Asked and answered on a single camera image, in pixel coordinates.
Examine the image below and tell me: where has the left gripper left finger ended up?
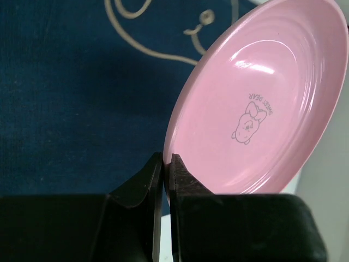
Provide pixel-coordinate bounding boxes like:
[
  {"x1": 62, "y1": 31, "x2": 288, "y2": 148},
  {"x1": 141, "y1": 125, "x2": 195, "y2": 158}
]
[{"x1": 1, "y1": 152, "x2": 163, "y2": 261}]

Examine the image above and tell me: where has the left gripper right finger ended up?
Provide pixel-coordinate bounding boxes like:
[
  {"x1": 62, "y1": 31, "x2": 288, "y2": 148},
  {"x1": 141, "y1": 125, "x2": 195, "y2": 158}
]
[{"x1": 167, "y1": 154, "x2": 327, "y2": 261}]

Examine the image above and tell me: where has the pink plastic plate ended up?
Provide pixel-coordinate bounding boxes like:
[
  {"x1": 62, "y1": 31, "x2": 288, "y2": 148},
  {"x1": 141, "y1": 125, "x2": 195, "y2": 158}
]
[{"x1": 163, "y1": 1, "x2": 348, "y2": 194}]

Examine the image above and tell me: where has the blue whale placemat cloth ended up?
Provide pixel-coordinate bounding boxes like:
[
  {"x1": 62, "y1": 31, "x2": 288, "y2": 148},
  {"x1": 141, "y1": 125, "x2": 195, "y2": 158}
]
[{"x1": 1, "y1": 1, "x2": 255, "y2": 195}]

